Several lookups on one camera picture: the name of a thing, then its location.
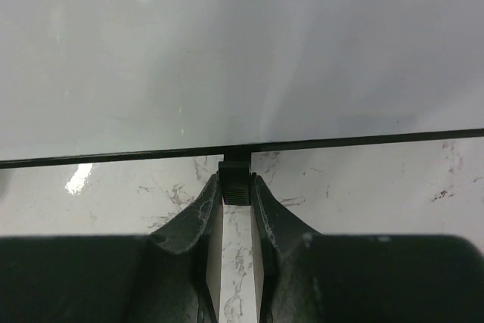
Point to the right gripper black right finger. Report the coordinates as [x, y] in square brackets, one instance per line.
[286, 283]

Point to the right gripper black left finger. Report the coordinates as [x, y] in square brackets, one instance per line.
[183, 271]

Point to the black-framed whiteboard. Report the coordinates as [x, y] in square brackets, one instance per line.
[103, 80]

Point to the black stand foot of black board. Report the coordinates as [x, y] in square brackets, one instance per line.
[234, 177]

